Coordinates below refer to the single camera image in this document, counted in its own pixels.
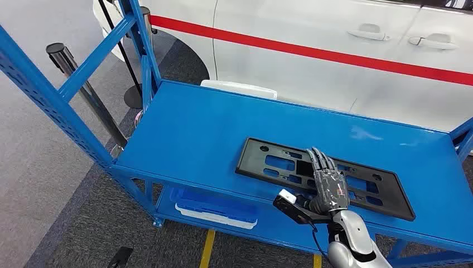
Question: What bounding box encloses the black plastic plate frame part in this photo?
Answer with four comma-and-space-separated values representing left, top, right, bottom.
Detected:
235, 137, 417, 222

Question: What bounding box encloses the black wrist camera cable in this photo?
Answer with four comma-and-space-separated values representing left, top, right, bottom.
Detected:
311, 222, 331, 261

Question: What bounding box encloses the thin black pole stand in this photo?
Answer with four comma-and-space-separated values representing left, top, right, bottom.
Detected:
96, 0, 144, 109

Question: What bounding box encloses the blue plastic crate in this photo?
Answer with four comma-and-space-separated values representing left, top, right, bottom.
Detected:
170, 186, 259, 223

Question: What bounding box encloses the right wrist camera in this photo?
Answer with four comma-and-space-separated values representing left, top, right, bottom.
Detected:
272, 189, 331, 226

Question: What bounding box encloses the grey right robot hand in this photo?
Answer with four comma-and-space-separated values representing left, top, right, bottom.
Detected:
306, 147, 350, 216

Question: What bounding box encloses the blue metal shelf rack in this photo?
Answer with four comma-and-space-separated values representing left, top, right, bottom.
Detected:
0, 0, 473, 268

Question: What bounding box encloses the white car door handle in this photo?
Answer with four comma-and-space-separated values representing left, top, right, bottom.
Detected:
408, 33, 459, 51
346, 23, 392, 42

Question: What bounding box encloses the white car with red stripe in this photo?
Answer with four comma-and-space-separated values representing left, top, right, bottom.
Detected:
92, 0, 473, 132

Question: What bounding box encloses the white plastic crate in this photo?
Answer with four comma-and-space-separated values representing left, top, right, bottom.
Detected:
175, 203, 258, 231

